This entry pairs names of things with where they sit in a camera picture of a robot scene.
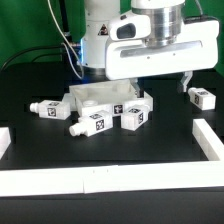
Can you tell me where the white cable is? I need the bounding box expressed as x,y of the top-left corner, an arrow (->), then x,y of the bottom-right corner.
46,0 -> 85,81

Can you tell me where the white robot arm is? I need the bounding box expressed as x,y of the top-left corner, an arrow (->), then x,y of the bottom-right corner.
81,0 -> 220,88

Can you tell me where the white square tabletop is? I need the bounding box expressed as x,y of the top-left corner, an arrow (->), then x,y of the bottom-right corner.
62,79 -> 153,117

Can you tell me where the white fence wall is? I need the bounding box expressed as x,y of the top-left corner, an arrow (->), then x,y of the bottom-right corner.
192,119 -> 224,162
0,161 -> 224,197
0,127 -> 11,159

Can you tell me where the white front fence wall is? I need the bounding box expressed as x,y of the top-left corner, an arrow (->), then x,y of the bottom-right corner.
0,161 -> 224,197

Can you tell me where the white left fence wall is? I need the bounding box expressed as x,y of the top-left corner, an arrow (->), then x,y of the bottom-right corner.
0,127 -> 11,159

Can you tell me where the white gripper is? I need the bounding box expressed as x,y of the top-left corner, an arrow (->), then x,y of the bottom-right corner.
105,14 -> 219,98

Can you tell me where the black cable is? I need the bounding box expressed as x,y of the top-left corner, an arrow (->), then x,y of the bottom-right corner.
1,44 -> 79,69

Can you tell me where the white right fence wall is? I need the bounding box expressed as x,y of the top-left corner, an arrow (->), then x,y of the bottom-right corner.
192,119 -> 224,162

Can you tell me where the green backdrop curtain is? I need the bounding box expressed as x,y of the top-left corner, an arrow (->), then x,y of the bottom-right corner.
0,0 -> 224,76

